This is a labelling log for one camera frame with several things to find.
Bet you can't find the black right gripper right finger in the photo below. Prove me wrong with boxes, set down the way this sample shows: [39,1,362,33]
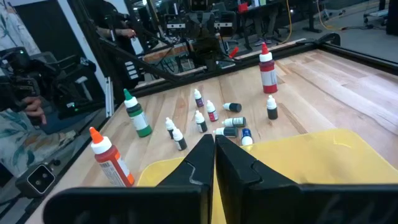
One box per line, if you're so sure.
[215,135,398,224]

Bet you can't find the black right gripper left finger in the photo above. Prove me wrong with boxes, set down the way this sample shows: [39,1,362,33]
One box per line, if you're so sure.
[43,134,216,224]

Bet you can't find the yellow translucent plastic bin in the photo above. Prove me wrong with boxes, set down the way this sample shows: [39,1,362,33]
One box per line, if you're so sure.
[136,128,398,224]

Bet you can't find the large orange dye bottle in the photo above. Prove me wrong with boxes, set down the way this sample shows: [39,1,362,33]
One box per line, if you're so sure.
[89,126,136,188]

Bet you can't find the large green dye bottle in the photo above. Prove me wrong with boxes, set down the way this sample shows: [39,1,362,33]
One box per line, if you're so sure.
[123,88,153,138]

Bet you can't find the small black dye bottle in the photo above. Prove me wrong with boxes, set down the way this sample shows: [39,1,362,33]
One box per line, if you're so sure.
[266,95,279,121]
[223,102,243,113]
[194,110,208,134]

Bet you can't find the large red dye bottle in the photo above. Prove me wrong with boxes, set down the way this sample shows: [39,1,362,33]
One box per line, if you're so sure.
[259,42,279,95]

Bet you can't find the small dark green dye bottle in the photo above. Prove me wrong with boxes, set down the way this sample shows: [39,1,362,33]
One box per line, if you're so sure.
[172,126,188,151]

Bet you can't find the small brown dye bottle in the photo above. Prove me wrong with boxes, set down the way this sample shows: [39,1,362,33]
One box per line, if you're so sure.
[165,116,177,140]

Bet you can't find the lying dropper bottles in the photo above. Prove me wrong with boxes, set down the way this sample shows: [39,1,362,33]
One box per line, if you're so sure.
[241,128,254,146]
[221,116,247,128]

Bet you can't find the loose small vials group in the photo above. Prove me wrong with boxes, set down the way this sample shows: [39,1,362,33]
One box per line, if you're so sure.
[213,126,239,138]

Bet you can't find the small red dye bottle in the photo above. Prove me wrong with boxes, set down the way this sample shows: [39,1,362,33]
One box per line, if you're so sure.
[206,100,219,123]

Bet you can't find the small purple dye bottle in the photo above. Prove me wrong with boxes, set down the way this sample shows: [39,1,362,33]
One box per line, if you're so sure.
[193,88,205,108]

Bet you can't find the silver aluminium extrusion piece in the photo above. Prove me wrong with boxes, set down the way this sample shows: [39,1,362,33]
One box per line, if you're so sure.
[104,76,115,118]

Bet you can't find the power strip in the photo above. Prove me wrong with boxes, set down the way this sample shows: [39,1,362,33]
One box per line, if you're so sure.
[124,60,140,82]

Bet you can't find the person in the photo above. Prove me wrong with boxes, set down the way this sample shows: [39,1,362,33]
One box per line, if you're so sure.
[93,0,137,41]
[0,93,78,180]
[251,6,280,47]

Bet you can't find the person's hand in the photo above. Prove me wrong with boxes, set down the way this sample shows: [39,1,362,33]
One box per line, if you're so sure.
[22,96,48,125]

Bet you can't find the black office desk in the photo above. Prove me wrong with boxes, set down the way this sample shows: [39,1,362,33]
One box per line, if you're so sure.
[238,0,323,50]

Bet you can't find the wheeled chair base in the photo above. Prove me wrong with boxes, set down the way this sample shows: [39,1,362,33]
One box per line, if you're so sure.
[363,8,389,27]

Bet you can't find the black table-level camera box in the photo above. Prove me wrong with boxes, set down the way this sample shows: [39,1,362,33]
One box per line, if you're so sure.
[14,161,57,198]

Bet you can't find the black rig frame post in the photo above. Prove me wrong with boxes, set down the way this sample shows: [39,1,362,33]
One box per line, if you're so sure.
[67,0,131,105]

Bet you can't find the yellow cable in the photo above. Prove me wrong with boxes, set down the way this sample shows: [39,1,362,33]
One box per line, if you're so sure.
[281,0,294,44]
[316,0,346,31]

